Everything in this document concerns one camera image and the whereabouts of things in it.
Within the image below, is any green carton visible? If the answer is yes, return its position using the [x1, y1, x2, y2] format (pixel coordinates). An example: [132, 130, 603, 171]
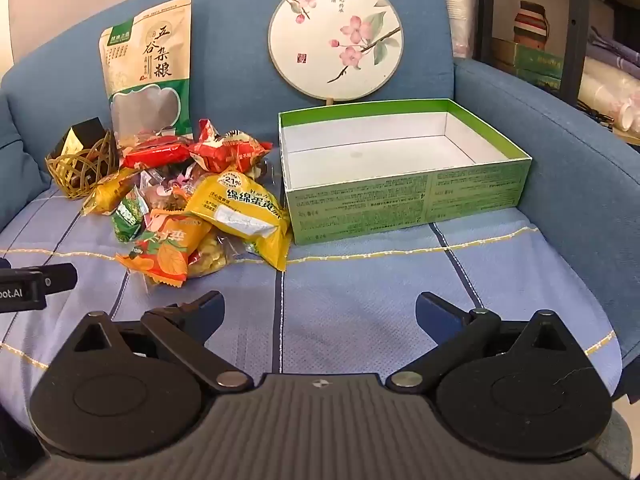
[491, 37, 564, 92]

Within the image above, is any beige green grain pouch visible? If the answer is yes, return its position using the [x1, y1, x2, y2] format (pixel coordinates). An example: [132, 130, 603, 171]
[98, 0, 194, 148]

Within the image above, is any large yellow snack packet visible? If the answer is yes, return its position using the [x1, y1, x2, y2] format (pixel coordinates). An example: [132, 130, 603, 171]
[185, 166, 292, 272]

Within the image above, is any flat red snack packet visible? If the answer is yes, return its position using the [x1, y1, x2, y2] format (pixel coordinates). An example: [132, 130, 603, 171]
[121, 136, 193, 170]

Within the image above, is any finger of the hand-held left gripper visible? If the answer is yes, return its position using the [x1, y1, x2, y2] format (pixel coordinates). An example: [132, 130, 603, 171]
[0, 263, 79, 292]

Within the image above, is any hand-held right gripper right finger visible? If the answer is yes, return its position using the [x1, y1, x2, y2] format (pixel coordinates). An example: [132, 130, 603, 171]
[386, 291, 576, 393]

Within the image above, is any small green snack packet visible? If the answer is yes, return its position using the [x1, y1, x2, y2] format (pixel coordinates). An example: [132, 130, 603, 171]
[111, 195, 150, 243]

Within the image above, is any crinkled red snack packet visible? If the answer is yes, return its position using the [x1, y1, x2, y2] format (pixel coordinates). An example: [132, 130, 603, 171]
[190, 119, 273, 173]

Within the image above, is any black yellow small box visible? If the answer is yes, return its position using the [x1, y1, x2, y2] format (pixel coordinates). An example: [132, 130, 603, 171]
[47, 117, 107, 161]

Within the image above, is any green cardboard box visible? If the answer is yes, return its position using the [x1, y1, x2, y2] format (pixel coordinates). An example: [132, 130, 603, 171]
[278, 98, 533, 246]

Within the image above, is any clear snack wrapper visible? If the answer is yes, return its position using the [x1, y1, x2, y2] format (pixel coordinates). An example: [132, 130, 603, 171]
[245, 152, 282, 196]

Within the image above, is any pink snack packet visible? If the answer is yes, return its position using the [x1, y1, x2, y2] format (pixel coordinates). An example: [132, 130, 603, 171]
[141, 167, 203, 211]

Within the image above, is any golden yellow snack packet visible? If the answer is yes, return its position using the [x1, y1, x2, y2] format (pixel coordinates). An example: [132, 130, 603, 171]
[81, 166, 143, 217]

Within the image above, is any striped vase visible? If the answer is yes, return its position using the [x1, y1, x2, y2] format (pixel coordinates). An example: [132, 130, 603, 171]
[514, 1, 550, 52]

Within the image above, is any purple cloth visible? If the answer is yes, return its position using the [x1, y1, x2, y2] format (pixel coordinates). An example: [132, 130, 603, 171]
[586, 25, 640, 77]

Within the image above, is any orange snack packet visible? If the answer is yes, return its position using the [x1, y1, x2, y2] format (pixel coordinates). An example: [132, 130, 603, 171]
[115, 209, 213, 288]

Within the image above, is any plastic-wrapped white cup stack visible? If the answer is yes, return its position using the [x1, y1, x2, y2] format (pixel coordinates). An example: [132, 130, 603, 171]
[434, 0, 482, 59]

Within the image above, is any clear bag of yellow snacks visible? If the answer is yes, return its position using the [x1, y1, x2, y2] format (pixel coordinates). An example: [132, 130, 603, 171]
[187, 232, 236, 279]

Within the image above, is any gold woven basket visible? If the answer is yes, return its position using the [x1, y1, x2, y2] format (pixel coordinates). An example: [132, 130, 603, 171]
[45, 131, 120, 201]

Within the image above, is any blue fabric sofa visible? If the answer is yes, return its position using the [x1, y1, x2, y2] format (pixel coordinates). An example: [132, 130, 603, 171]
[0, 0, 640, 411]

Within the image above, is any black metal shelf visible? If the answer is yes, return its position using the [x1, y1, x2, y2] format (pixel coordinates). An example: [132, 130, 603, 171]
[472, 0, 640, 111]

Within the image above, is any round floral fan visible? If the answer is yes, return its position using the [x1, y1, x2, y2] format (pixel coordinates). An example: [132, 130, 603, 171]
[267, 0, 405, 107]

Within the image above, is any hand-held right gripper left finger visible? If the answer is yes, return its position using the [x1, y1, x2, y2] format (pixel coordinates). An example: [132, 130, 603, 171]
[65, 290, 253, 393]

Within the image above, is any stack of paper cups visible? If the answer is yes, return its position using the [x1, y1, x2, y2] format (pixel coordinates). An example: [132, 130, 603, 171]
[579, 57, 640, 133]

